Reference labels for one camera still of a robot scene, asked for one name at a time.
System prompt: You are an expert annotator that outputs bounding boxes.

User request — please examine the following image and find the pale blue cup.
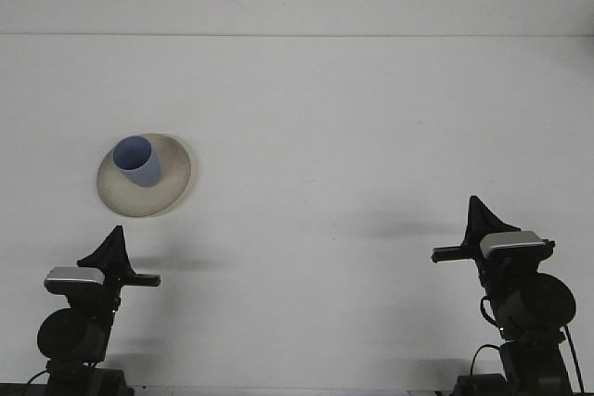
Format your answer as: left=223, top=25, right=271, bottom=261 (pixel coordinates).
left=112, top=134, right=161, bottom=189

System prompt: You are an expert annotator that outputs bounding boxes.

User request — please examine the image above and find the pale round plate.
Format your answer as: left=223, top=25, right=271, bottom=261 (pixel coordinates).
left=96, top=132, right=193, bottom=220

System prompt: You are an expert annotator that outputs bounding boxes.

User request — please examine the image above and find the thin black cable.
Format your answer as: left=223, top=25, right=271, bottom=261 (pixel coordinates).
left=562, top=324, right=585, bottom=392
left=25, top=369, right=51, bottom=388
left=470, top=343, right=501, bottom=377

